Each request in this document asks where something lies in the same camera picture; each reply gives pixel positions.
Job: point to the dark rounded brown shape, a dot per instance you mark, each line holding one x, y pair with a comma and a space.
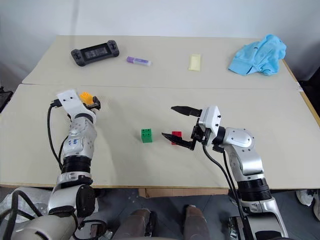
136, 225
196, 222

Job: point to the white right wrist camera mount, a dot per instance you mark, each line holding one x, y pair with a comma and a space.
212, 118

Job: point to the black handheld game console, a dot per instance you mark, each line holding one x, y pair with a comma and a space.
95, 53

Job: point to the clear plastic wrap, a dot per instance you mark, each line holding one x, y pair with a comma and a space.
37, 197

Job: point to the light blue cloth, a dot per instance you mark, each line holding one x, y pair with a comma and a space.
258, 57

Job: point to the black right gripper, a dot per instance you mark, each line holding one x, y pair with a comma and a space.
200, 136

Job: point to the green toy brick cube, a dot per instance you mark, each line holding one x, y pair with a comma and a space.
147, 136

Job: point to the orange toy brick cube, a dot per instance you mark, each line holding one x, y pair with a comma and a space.
86, 97

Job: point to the white sneaker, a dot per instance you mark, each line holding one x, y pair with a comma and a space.
304, 197
317, 207

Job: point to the red toy brick cube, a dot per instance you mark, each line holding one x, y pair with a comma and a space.
177, 134

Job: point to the black round glossy base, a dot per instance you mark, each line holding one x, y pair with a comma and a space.
93, 230

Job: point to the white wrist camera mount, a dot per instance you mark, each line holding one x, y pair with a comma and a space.
212, 118
71, 102

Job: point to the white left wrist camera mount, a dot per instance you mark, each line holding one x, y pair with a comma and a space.
71, 102

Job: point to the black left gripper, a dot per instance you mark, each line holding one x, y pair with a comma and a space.
95, 108

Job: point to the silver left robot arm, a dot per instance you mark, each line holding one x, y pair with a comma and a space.
79, 140

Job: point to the pale yellow packet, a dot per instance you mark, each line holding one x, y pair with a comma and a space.
194, 62

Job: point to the black device with silver trim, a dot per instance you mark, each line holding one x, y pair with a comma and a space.
237, 228

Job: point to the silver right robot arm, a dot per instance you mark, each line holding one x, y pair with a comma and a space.
246, 155

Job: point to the purple and white tube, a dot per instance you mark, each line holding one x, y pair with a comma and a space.
138, 60

